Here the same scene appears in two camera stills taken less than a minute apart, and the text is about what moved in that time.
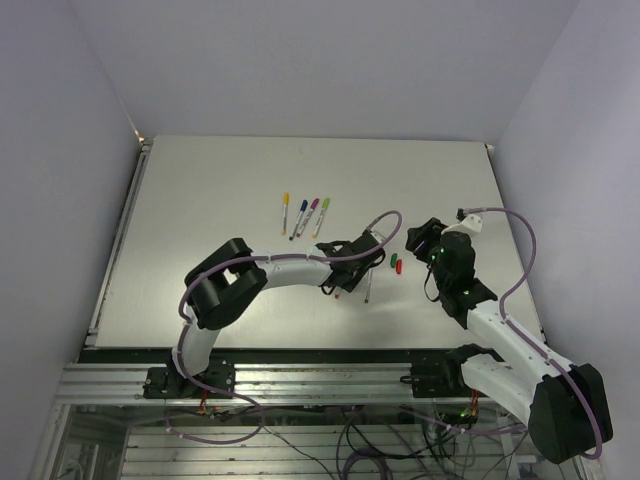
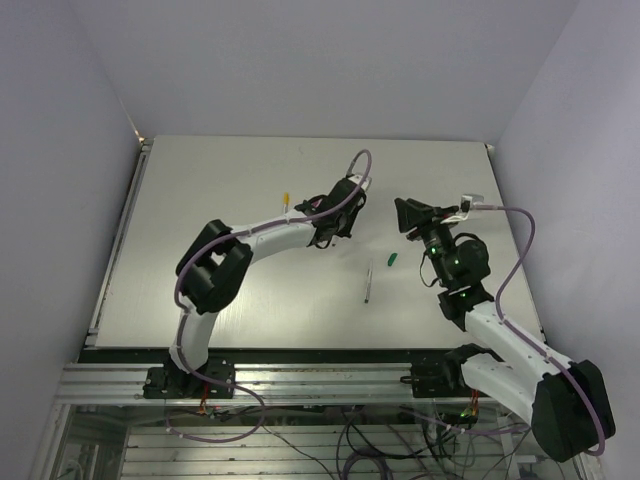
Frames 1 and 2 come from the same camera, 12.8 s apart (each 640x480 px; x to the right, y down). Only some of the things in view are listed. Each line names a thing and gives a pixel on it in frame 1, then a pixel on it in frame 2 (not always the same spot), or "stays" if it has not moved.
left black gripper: [351, 285] → [347, 232]
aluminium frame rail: [255, 385] stays
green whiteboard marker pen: [368, 285] stays
